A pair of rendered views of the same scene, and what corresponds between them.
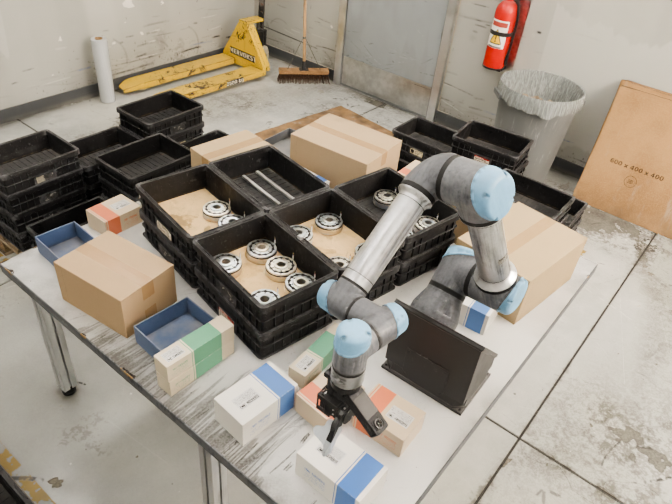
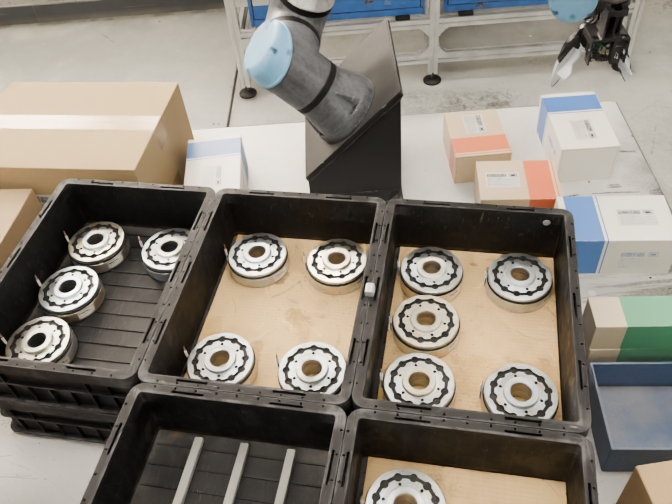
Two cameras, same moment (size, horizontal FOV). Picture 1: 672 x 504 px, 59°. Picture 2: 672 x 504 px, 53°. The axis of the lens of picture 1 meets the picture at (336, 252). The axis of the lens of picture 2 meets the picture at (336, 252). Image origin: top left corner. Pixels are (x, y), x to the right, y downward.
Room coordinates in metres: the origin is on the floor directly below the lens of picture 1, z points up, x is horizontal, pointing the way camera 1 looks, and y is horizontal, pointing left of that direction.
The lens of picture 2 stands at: (1.94, 0.65, 1.70)
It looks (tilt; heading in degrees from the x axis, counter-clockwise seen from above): 47 degrees down; 239
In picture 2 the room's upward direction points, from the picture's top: 6 degrees counter-clockwise
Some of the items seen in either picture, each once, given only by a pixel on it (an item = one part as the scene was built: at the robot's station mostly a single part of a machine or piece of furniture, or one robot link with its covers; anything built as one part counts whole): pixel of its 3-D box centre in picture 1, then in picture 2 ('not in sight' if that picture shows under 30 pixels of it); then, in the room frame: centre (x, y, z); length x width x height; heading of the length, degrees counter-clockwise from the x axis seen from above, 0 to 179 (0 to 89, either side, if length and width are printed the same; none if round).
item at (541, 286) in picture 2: (264, 300); (519, 276); (1.34, 0.20, 0.86); 0.10 x 0.10 x 0.01
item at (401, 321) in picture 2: (281, 265); (425, 321); (1.51, 0.17, 0.86); 0.10 x 0.10 x 0.01
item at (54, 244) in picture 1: (70, 248); not in sight; (1.62, 0.94, 0.74); 0.20 x 0.15 x 0.07; 52
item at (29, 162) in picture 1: (35, 190); not in sight; (2.49, 1.56, 0.37); 0.40 x 0.30 x 0.45; 145
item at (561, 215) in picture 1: (516, 228); not in sight; (2.64, -0.94, 0.37); 0.40 x 0.30 x 0.45; 55
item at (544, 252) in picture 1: (516, 259); (83, 159); (1.77, -0.67, 0.80); 0.40 x 0.30 x 0.20; 138
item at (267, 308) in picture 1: (264, 258); (472, 301); (1.47, 0.22, 0.92); 0.40 x 0.30 x 0.02; 44
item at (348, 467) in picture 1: (340, 470); (575, 135); (0.86, -0.07, 0.75); 0.20 x 0.12 x 0.09; 55
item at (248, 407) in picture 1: (256, 401); (611, 234); (1.05, 0.17, 0.75); 0.20 x 0.12 x 0.09; 141
